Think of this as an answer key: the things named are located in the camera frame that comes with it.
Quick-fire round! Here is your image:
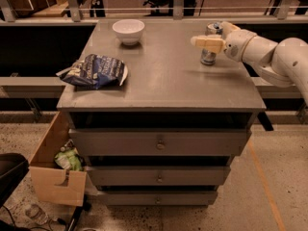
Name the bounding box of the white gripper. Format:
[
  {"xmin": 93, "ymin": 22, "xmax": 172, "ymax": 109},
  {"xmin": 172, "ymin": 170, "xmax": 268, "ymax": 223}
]
[{"xmin": 191, "ymin": 21, "xmax": 257, "ymax": 62}]

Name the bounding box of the redbull can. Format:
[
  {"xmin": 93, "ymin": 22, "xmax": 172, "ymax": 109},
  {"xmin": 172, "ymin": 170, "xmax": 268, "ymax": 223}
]
[{"xmin": 200, "ymin": 22, "xmax": 222, "ymax": 65}]

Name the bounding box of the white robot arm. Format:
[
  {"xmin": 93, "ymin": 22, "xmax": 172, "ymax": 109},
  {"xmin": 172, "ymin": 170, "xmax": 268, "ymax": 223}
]
[{"xmin": 191, "ymin": 21, "xmax": 308, "ymax": 104}]

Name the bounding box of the white bowl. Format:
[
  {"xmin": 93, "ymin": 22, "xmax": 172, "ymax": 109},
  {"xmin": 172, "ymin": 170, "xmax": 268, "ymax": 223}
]
[{"xmin": 113, "ymin": 19, "xmax": 145, "ymax": 45}]

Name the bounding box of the grey drawer cabinet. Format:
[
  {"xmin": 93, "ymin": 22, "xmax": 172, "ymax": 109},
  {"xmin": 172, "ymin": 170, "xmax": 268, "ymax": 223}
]
[{"xmin": 58, "ymin": 20, "xmax": 265, "ymax": 195}]

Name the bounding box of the blue chip bag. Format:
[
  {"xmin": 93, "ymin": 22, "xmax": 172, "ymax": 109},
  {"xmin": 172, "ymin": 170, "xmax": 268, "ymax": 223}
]
[{"xmin": 57, "ymin": 54, "xmax": 128, "ymax": 90}]

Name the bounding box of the top grey drawer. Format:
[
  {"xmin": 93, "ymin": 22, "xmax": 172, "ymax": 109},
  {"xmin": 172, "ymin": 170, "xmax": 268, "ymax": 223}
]
[{"xmin": 69, "ymin": 129, "xmax": 251, "ymax": 156}]

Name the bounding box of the green snack bag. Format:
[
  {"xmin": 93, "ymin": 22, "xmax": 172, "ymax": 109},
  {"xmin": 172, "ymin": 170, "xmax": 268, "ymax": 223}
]
[{"xmin": 54, "ymin": 149, "xmax": 83, "ymax": 171}]

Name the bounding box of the bottom grey drawer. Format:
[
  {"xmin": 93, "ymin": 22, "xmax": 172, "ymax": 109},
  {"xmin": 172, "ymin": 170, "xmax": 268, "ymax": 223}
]
[{"xmin": 97, "ymin": 191, "xmax": 218, "ymax": 206}]

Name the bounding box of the cardboard box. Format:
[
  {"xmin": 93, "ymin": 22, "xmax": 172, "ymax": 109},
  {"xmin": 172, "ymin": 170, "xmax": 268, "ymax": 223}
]
[{"xmin": 29, "ymin": 113, "xmax": 87, "ymax": 206}]

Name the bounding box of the clear plastic bottle on floor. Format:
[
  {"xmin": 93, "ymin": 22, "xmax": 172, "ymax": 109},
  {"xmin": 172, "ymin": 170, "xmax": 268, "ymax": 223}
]
[{"xmin": 25, "ymin": 204, "xmax": 48, "ymax": 225}]

